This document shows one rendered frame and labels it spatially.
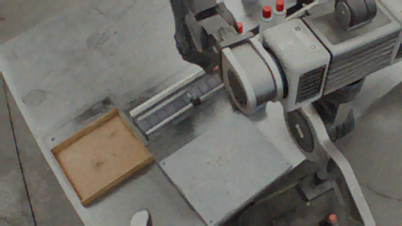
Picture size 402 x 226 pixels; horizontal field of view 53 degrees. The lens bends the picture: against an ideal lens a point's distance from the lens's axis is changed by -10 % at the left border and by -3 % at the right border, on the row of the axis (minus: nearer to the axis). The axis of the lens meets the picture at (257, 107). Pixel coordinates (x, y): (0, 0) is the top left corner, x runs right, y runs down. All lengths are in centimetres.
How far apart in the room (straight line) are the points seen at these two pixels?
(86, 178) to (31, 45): 78
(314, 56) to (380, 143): 180
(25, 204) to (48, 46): 101
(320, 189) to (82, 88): 118
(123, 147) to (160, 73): 36
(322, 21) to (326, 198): 131
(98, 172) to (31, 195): 112
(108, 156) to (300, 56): 93
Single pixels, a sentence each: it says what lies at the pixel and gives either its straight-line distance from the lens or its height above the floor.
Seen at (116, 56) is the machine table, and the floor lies 83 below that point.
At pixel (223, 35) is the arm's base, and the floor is 149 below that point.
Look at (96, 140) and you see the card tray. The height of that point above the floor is 83.
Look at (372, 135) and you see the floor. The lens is 265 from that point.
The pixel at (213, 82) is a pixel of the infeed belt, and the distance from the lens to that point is 165.
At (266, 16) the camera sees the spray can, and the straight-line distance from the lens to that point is 164.
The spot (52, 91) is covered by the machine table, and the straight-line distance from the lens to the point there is 187.
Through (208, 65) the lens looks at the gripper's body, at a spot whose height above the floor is 100.
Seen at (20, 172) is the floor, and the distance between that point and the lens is 277.
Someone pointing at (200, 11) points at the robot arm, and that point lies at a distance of 105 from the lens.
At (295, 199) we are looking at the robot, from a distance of 211.
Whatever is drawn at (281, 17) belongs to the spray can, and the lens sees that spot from 168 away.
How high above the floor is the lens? 218
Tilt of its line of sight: 55 degrees down
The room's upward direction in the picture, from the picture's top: 2 degrees clockwise
